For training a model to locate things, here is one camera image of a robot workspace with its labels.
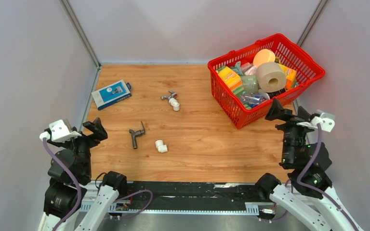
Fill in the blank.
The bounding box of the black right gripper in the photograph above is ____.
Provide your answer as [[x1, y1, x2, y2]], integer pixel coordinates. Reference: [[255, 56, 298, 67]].
[[263, 99, 315, 166]]

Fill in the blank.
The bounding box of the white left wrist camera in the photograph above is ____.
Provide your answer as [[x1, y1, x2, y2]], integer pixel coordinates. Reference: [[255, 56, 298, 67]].
[[39, 119, 82, 143]]

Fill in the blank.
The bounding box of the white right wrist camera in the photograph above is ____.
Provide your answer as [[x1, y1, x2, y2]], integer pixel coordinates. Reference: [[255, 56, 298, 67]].
[[297, 110, 336, 132]]

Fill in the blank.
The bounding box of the aluminium frame rail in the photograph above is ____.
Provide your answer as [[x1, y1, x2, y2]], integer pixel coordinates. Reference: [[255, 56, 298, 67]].
[[38, 179, 348, 231]]

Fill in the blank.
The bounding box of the orange yellow box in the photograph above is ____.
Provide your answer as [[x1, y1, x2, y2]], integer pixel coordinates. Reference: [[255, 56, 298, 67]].
[[278, 64, 297, 90]]

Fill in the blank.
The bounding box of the white PVC elbow fitting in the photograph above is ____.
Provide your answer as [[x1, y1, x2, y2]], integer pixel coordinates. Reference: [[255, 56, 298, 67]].
[[169, 98, 180, 111]]

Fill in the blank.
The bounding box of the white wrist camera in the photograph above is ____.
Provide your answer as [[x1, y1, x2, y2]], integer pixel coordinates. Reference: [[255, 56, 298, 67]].
[[39, 119, 82, 143], [297, 110, 336, 132]]

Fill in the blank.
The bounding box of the blue Harry's razor box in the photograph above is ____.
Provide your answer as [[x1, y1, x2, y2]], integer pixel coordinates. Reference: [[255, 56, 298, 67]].
[[91, 80, 132, 111]]

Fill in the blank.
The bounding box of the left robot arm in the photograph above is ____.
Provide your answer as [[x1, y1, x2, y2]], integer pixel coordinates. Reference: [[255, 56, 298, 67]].
[[40, 117, 128, 231]]

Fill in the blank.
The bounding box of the yellow green sponge pack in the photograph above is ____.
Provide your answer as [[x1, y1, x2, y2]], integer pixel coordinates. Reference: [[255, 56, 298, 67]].
[[216, 65, 244, 95]]

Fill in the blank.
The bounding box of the red plastic basket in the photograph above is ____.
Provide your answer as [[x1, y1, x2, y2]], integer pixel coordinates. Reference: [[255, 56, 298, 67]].
[[207, 33, 326, 129]]

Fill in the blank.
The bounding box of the orange round sponge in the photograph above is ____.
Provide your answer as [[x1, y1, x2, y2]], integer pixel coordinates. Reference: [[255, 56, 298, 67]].
[[252, 49, 276, 67]]

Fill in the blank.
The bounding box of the brown toilet paper roll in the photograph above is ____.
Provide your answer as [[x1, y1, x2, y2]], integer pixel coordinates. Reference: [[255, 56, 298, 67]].
[[256, 62, 286, 92]]

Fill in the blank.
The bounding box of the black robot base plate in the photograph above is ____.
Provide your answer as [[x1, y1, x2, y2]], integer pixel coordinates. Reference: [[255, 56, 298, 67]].
[[119, 181, 274, 212]]

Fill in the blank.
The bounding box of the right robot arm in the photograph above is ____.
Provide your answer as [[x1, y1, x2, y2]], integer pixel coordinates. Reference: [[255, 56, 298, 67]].
[[254, 99, 362, 231]]

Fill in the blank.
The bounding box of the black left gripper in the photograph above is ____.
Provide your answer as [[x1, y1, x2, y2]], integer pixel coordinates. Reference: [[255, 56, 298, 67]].
[[48, 116, 107, 180]]

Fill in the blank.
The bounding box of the white PVC elbow on table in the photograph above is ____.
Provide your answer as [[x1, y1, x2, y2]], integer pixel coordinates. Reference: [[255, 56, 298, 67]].
[[155, 140, 168, 153]]

